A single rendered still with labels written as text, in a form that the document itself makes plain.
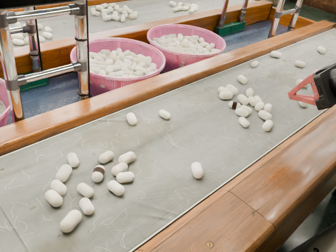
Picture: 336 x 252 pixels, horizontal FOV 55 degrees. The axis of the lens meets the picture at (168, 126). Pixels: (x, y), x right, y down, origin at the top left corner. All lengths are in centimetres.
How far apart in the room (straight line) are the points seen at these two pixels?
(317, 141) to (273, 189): 21
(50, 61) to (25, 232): 59
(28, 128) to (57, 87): 33
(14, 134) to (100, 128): 17
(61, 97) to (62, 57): 14
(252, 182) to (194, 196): 11
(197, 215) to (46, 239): 23
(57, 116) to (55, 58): 34
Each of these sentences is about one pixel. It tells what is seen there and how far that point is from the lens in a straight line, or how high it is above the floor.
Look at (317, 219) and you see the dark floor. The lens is 174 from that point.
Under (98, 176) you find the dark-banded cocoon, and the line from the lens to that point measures 58.
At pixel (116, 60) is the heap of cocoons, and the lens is 101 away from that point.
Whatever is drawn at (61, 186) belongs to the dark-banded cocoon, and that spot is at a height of 76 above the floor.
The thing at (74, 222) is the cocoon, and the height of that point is 76.
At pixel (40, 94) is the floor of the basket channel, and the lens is 96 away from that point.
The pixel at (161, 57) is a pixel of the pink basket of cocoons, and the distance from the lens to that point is 99.
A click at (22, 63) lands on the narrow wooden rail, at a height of 74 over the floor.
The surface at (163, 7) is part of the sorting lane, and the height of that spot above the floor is 74.
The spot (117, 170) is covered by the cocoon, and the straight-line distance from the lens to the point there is 59.
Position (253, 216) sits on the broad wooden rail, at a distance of 55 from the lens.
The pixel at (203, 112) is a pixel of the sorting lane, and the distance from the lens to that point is 80.
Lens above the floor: 117
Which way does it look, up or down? 36 degrees down
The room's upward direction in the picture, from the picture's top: 8 degrees clockwise
